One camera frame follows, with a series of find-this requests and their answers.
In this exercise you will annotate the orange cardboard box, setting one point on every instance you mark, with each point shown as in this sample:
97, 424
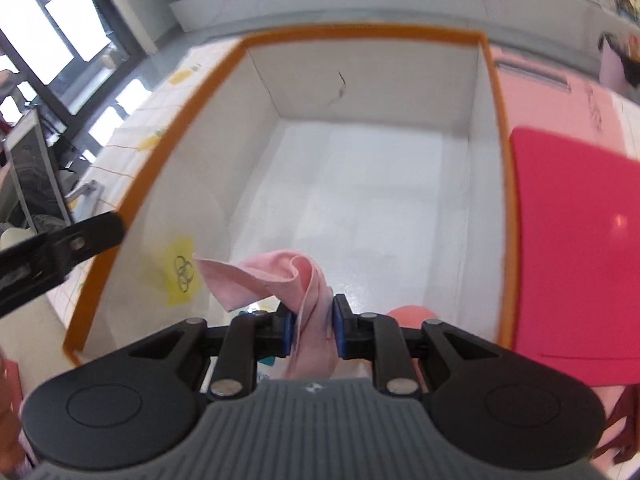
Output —
380, 151

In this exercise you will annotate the coral pink ball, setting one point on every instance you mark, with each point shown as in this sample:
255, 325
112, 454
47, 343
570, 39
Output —
411, 316

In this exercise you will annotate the red lidded clear box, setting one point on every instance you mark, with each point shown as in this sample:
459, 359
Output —
579, 299

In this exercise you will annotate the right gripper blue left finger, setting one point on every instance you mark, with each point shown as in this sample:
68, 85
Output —
238, 347

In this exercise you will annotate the clear biohazard plastic bag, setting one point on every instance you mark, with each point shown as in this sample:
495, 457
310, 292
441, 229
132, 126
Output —
180, 282

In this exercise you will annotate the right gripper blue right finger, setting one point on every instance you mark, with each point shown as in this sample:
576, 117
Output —
378, 339

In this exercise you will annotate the pink soft cloth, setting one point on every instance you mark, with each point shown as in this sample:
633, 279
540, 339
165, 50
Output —
296, 281

